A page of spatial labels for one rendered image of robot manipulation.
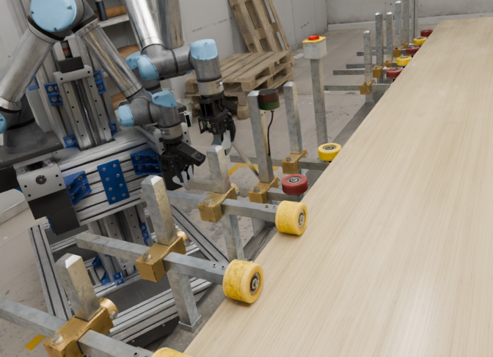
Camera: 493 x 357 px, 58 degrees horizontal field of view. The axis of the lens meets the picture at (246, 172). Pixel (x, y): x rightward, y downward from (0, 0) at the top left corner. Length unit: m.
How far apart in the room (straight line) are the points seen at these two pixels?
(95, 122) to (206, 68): 0.74
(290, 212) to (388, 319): 0.34
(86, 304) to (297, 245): 0.49
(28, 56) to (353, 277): 1.13
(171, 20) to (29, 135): 0.66
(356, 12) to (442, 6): 1.52
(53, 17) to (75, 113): 0.52
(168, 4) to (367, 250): 1.10
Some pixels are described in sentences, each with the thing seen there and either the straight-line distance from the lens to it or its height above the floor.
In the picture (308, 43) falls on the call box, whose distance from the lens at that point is 1.77.
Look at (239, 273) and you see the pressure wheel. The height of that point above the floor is 0.98.
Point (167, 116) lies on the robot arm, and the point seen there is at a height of 1.11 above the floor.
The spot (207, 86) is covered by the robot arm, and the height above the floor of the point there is 1.22.
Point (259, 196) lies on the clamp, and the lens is 1.40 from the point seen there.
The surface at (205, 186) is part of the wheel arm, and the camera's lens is 1.55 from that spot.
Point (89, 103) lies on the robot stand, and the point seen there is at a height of 1.11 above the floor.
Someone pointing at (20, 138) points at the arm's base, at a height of 1.09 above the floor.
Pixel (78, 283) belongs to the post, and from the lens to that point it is 0.88.
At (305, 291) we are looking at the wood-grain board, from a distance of 0.96.
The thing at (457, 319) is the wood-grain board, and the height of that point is 0.90.
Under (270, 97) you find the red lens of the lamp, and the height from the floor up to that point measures 1.16.
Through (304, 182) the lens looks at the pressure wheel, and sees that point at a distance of 1.35.
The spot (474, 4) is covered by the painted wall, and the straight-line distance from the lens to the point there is 8.88.
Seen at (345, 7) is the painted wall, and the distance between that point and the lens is 9.31.
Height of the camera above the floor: 1.53
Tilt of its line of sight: 25 degrees down
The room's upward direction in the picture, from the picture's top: 10 degrees counter-clockwise
